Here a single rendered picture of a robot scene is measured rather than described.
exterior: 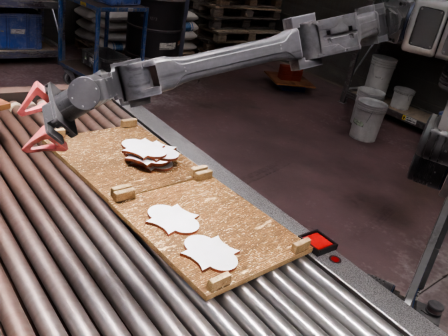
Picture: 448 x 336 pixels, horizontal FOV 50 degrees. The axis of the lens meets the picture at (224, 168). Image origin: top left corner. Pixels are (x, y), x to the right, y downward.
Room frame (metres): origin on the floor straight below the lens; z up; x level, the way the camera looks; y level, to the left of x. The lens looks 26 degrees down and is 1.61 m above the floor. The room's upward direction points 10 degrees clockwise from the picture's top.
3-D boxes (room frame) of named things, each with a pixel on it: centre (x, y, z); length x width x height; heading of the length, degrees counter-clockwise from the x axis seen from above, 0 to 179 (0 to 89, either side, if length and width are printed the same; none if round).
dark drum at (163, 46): (5.13, 0.98, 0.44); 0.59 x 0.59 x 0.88
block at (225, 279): (0.81, -0.03, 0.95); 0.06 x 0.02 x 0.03; 135
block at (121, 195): (1.08, 0.24, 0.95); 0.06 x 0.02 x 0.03; 135
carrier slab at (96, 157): (1.33, 0.31, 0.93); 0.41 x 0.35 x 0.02; 47
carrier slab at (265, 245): (1.04, 0.01, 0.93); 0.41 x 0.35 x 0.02; 45
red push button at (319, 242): (1.07, -0.28, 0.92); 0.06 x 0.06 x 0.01; 42
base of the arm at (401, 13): (1.46, -0.38, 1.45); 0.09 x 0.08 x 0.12; 65
